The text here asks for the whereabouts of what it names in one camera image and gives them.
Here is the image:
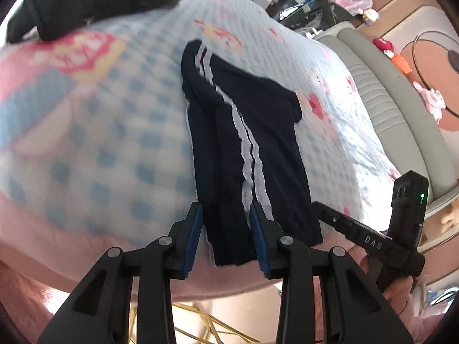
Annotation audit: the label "pink white cloth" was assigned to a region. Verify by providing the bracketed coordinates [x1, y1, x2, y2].
[317, 0, 374, 17]

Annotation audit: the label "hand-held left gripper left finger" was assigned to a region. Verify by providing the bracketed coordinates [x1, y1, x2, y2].
[38, 202, 204, 344]

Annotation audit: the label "black clothes pile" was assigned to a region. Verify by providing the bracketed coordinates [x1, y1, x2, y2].
[7, 0, 185, 44]

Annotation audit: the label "pink fleece bedspread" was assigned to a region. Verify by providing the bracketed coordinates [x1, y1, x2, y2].
[0, 191, 364, 303]

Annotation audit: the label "person's right hand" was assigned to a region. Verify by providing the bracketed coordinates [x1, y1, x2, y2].
[360, 255, 414, 313]

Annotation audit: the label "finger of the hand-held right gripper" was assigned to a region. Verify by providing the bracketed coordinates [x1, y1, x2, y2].
[313, 201, 347, 234]

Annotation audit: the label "beige padded headboard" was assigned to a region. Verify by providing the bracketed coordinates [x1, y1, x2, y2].
[316, 27, 459, 213]

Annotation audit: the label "navy shorts with white stripes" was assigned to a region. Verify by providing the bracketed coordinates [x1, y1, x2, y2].
[180, 39, 323, 267]

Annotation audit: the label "open closet with clothes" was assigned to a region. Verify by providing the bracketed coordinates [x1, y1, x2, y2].
[247, 0, 363, 34]

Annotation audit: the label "pink plush toy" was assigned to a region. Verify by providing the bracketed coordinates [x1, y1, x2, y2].
[412, 81, 448, 125]

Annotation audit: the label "gold wire basket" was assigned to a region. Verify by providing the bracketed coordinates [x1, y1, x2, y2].
[132, 300, 263, 344]

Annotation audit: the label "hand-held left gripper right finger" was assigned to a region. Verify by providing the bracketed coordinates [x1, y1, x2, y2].
[250, 202, 406, 344]

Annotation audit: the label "printed checked blanket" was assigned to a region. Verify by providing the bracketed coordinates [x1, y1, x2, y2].
[0, 0, 403, 246]

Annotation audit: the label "round wall lamp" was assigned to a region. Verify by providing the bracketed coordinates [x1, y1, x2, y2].
[411, 30, 459, 91]

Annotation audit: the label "orange plush toy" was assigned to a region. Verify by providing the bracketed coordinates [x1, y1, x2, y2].
[391, 53, 412, 75]

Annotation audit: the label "small plush doll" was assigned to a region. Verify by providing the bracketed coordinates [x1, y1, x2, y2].
[362, 7, 381, 24]

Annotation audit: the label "red plush toy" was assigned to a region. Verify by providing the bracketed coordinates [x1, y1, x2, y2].
[373, 37, 396, 53]

